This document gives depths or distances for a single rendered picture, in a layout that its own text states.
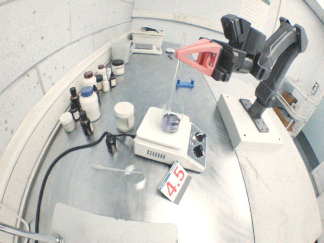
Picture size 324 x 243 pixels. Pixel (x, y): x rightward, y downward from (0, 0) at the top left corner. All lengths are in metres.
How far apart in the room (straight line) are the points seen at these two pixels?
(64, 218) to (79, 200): 0.07
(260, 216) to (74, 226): 0.49
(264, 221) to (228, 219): 0.14
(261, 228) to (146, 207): 0.34
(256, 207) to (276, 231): 0.13
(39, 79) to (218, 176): 0.64
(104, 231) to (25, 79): 0.44
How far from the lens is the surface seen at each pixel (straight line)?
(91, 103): 0.47
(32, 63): 0.49
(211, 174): 0.43
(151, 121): 0.37
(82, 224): 0.36
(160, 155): 0.36
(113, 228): 0.34
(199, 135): 0.41
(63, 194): 0.41
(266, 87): 0.57
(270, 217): 0.52
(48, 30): 0.55
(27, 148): 0.45
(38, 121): 0.47
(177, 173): 0.37
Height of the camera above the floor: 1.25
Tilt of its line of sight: 43 degrees down
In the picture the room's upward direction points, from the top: 11 degrees clockwise
